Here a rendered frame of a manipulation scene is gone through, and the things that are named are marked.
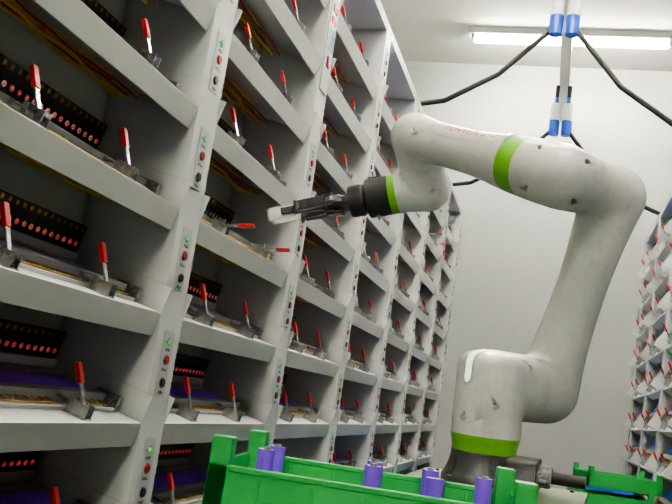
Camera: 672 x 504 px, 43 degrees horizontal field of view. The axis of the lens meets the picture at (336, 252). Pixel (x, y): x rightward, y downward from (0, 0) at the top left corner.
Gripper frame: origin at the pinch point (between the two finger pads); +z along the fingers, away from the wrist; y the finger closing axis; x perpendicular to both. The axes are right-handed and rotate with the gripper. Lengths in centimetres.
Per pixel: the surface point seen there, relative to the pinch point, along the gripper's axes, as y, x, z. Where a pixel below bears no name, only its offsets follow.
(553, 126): -321, -121, -86
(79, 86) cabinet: 55, -15, 21
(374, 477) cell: 101, 59, -35
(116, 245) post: 45, 14, 21
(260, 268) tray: -5.1, 11.0, 8.7
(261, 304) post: -25.0, 16.1, 15.8
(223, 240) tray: 21.3, 9.8, 8.0
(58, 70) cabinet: 62, -15, 21
